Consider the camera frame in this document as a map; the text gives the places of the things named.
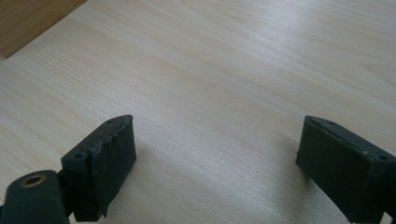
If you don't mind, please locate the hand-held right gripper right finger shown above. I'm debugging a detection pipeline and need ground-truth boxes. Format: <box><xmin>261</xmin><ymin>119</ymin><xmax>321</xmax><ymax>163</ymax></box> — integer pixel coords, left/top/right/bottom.
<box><xmin>295</xmin><ymin>115</ymin><xmax>396</xmax><ymax>224</ymax></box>

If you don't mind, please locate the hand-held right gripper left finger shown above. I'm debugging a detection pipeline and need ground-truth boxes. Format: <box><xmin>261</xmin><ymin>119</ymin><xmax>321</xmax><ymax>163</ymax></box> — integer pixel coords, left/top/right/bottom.
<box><xmin>59</xmin><ymin>114</ymin><xmax>137</xmax><ymax>222</ymax></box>

